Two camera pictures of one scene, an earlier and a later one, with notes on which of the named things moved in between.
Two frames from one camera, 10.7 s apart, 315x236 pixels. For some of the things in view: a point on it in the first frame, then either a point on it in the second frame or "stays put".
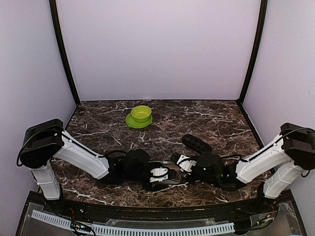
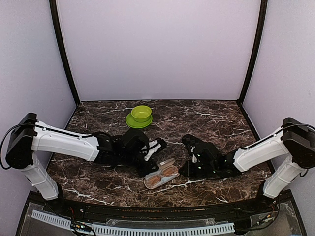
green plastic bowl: [141, 113] stays put
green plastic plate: [135, 124] stays put
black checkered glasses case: [196, 143] stays put
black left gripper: [153, 188] -> [145, 171]
